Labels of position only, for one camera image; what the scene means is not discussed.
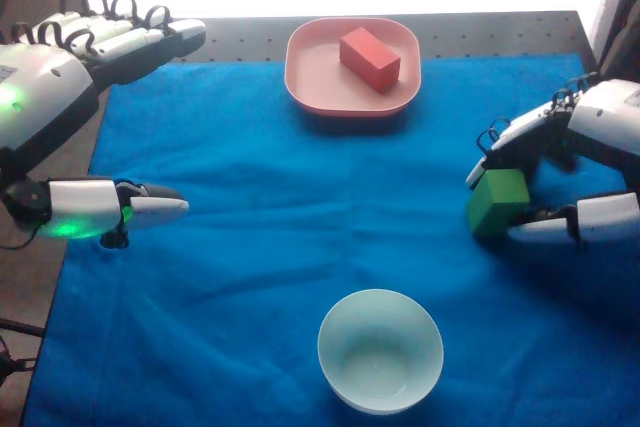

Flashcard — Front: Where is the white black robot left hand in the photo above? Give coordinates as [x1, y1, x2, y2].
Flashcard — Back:
[0, 0, 208, 251]

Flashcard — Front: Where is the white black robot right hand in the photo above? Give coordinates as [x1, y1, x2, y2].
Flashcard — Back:
[465, 74, 640, 251]

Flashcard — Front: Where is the green rectangular block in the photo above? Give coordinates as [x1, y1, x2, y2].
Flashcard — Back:
[466, 168, 531, 241]

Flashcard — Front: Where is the red rectangular block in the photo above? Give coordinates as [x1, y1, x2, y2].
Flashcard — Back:
[338, 27, 403, 94]

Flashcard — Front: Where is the pink square plate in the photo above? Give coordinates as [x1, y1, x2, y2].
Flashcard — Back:
[284, 17, 422, 121]

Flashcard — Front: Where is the blue table cloth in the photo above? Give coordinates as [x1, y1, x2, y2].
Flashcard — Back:
[22, 51, 640, 427]

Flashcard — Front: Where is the light blue bowl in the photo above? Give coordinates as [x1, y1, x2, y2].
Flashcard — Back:
[317, 288, 445, 416]

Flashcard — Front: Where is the black cable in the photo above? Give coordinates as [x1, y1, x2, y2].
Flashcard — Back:
[0, 316, 47, 388]

